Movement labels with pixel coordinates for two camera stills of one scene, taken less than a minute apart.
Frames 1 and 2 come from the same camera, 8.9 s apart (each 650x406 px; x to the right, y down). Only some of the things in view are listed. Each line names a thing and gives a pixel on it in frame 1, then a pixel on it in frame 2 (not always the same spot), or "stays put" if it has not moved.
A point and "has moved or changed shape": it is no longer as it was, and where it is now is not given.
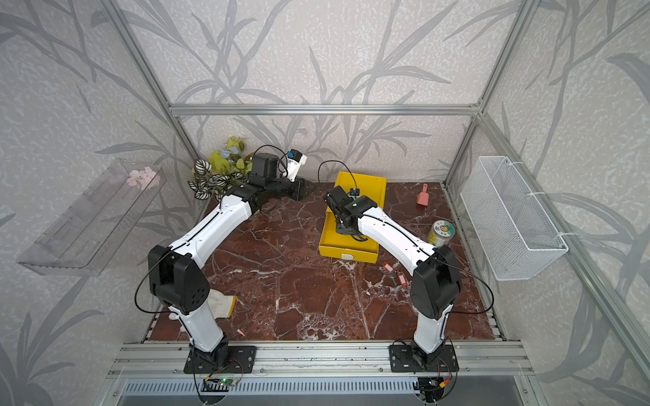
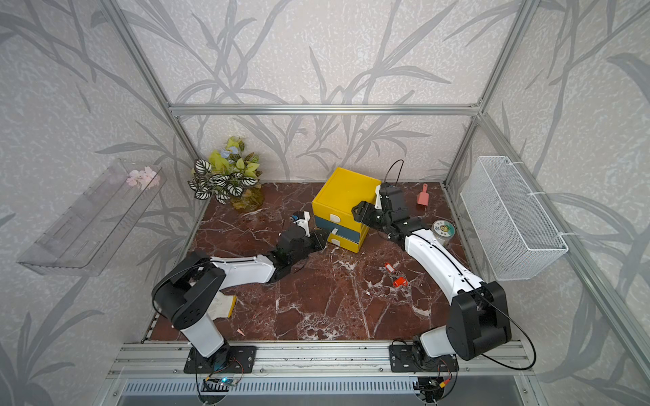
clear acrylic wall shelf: (85, 239) stays put
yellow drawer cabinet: (360, 185) has moved or changed shape
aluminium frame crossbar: (330, 110) stays put
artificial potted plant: (223, 169) stays put
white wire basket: (515, 236) stays put
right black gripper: (338, 228) → (364, 210)
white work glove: (221, 305) stays put
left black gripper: (300, 189) → (318, 242)
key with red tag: (388, 267) stays put
